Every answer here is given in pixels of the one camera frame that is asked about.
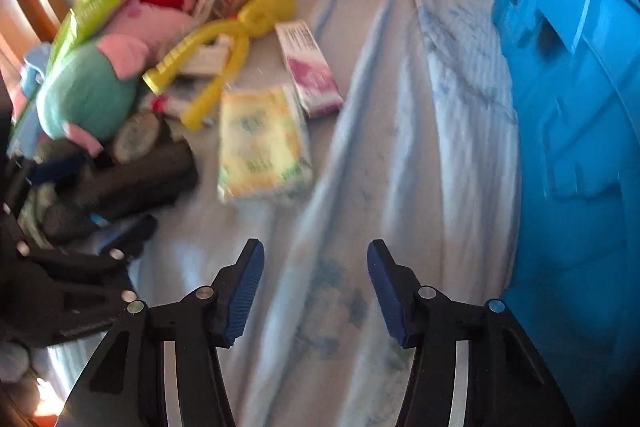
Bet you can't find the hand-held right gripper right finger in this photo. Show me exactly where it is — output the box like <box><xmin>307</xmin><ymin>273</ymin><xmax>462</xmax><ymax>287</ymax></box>
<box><xmin>366</xmin><ymin>238</ymin><xmax>578</xmax><ymax>427</ymax></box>

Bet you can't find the small pink white box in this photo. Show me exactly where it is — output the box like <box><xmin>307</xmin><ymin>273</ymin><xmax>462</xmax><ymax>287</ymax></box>
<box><xmin>275</xmin><ymin>21</ymin><xmax>345</xmax><ymax>119</ymax></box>

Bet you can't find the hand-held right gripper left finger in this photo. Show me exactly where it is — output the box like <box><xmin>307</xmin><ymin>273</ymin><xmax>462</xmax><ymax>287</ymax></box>
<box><xmin>55</xmin><ymin>238</ymin><xmax>265</xmax><ymax>427</ymax></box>

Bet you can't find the pink pig plush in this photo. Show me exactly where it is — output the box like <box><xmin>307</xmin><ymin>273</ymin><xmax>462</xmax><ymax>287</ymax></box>
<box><xmin>85</xmin><ymin>0</ymin><xmax>202</xmax><ymax>78</ymax></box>

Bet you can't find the blue plastic crate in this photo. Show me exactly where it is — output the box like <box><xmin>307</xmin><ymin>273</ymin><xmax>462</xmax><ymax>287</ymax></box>
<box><xmin>482</xmin><ymin>0</ymin><xmax>640</xmax><ymax>427</ymax></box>

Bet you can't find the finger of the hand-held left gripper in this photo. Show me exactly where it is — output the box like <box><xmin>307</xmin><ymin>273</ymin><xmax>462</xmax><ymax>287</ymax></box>
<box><xmin>0</xmin><ymin>159</ymin><xmax>83</xmax><ymax>253</ymax></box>
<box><xmin>30</xmin><ymin>214</ymin><xmax>158</xmax><ymax>268</ymax></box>

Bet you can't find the yellow green sachet pack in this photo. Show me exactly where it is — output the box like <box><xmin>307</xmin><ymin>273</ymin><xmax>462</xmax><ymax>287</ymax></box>
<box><xmin>217</xmin><ymin>86</ymin><xmax>314</xmax><ymax>206</ymax></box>

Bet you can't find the lime green wipes packet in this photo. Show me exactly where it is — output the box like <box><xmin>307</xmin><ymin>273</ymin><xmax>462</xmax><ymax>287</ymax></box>
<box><xmin>50</xmin><ymin>0</ymin><xmax>146</xmax><ymax>64</ymax></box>

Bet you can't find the teal-dress pig plush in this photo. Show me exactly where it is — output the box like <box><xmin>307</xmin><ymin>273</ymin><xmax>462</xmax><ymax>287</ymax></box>
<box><xmin>37</xmin><ymin>32</ymin><xmax>157</xmax><ymax>154</ymax></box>

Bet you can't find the black cylinder flashlight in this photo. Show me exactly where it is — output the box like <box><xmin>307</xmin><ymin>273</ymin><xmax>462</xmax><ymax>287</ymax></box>
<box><xmin>40</xmin><ymin>142</ymin><xmax>199</xmax><ymax>244</ymax></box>

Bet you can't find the light blue cloth-covered desktop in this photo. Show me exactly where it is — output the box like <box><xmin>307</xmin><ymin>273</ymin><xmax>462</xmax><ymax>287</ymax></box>
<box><xmin>47</xmin><ymin>0</ymin><xmax>523</xmax><ymax>427</ymax></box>

